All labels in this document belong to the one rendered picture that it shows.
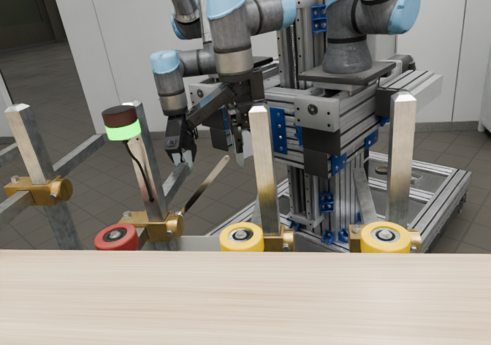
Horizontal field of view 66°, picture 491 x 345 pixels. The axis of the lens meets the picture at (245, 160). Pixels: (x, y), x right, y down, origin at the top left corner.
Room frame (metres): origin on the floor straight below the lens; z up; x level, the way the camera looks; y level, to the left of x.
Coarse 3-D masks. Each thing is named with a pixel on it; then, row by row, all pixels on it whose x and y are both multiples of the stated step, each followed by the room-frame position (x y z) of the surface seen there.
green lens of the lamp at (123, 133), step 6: (126, 126) 0.65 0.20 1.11; (132, 126) 0.66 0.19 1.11; (138, 126) 0.67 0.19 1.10; (108, 132) 0.65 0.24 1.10; (114, 132) 0.65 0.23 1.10; (120, 132) 0.64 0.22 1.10; (126, 132) 0.65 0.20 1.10; (132, 132) 0.65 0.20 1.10; (138, 132) 0.66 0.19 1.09; (114, 138) 0.65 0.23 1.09; (120, 138) 0.64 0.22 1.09; (126, 138) 0.65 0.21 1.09
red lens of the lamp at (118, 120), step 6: (132, 108) 0.67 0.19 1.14; (102, 114) 0.66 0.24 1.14; (120, 114) 0.65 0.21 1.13; (126, 114) 0.65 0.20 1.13; (132, 114) 0.66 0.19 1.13; (108, 120) 0.65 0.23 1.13; (114, 120) 0.64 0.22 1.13; (120, 120) 0.65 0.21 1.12; (126, 120) 0.65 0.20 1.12; (132, 120) 0.66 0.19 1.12; (108, 126) 0.65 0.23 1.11; (114, 126) 0.64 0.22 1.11
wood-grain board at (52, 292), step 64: (0, 256) 0.61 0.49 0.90; (64, 256) 0.58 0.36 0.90; (128, 256) 0.55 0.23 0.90; (192, 256) 0.53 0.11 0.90; (256, 256) 0.51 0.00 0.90; (320, 256) 0.49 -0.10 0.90; (384, 256) 0.47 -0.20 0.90; (448, 256) 0.45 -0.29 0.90; (0, 320) 0.44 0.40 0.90; (64, 320) 0.42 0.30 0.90; (128, 320) 0.40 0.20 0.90; (192, 320) 0.39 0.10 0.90; (256, 320) 0.38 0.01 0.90; (320, 320) 0.36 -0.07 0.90; (384, 320) 0.35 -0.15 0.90; (448, 320) 0.34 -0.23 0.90
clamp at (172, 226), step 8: (136, 216) 0.73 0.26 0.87; (144, 216) 0.73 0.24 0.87; (168, 216) 0.72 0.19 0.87; (176, 216) 0.71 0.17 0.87; (136, 224) 0.71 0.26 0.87; (144, 224) 0.70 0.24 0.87; (152, 224) 0.70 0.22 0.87; (160, 224) 0.69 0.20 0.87; (168, 224) 0.70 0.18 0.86; (176, 224) 0.69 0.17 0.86; (152, 232) 0.70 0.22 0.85; (160, 232) 0.69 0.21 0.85; (168, 232) 0.68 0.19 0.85; (176, 232) 0.69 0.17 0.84; (152, 240) 0.70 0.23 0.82; (160, 240) 0.70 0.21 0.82; (168, 240) 0.69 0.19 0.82
